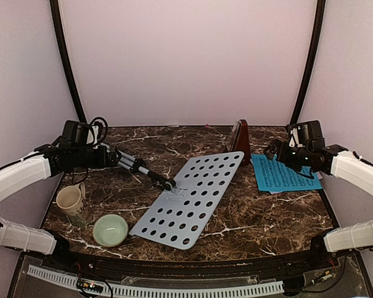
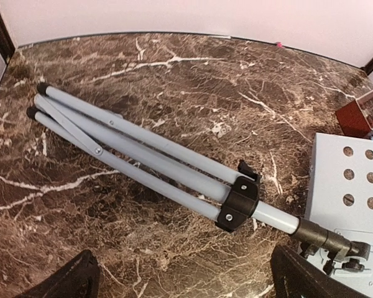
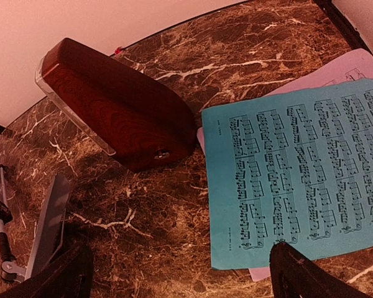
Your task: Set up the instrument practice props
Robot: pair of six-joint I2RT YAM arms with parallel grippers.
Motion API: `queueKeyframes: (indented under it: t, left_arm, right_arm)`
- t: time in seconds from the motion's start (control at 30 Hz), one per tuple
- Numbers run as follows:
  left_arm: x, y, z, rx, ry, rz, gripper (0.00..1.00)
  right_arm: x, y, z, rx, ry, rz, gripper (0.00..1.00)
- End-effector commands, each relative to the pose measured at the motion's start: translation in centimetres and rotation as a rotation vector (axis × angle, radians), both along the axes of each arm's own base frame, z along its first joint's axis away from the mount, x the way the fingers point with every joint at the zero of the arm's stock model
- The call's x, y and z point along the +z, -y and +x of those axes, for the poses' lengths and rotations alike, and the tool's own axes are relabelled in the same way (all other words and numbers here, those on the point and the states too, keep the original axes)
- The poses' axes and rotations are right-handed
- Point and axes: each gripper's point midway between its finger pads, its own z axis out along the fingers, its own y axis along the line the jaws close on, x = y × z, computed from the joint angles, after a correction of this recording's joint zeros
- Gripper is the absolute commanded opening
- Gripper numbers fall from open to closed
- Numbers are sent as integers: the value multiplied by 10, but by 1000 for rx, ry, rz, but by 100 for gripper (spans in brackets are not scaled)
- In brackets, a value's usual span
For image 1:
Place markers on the lavender sheet music page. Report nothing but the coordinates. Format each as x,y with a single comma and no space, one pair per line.
318,175

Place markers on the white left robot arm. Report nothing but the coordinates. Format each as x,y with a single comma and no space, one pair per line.
45,162

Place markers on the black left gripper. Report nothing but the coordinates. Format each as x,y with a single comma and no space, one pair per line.
102,162

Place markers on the blue sheet music page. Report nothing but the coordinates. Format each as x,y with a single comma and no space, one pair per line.
274,176

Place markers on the cream ceramic mug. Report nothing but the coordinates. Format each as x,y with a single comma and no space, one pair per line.
71,200

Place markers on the light green ceramic bowl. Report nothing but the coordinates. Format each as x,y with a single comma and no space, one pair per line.
110,230

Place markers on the white slotted cable duct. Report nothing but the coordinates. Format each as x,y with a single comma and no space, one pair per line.
136,287

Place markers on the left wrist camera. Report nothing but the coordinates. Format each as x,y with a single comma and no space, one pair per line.
79,134

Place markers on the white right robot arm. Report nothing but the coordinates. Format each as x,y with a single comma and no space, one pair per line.
337,161

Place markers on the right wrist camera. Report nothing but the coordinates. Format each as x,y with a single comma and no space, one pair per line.
306,134

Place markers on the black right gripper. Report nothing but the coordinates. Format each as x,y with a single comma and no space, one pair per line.
274,146

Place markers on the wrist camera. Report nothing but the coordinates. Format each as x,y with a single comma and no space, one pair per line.
306,134
79,134

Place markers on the red-brown wooden metronome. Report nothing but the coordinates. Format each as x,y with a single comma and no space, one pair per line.
238,140

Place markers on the grey perforated music stand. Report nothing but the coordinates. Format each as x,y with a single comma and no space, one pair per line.
178,217

